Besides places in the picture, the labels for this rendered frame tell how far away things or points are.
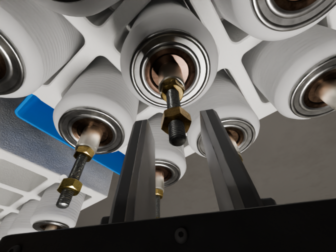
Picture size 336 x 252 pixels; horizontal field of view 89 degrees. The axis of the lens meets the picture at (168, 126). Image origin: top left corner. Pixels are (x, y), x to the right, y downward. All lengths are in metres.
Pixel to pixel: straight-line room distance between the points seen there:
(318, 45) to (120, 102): 0.21
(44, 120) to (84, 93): 0.28
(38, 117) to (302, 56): 0.47
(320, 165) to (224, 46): 0.80
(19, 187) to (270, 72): 0.57
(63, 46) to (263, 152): 0.68
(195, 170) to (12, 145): 0.57
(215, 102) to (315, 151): 0.68
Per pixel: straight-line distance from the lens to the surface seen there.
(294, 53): 0.23
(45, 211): 0.49
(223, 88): 0.25
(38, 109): 0.48
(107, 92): 0.21
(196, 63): 0.17
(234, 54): 0.26
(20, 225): 0.60
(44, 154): 0.48
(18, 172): 0.59
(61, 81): 0.29
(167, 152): 0.25
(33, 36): 0.21
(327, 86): 0.24
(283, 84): 0.22
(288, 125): 0.68
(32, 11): 0.23
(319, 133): 0.79
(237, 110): 0.22
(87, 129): 0.22
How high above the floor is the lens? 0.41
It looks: 49 degrees down
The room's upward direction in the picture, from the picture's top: 177 degrees clockwise
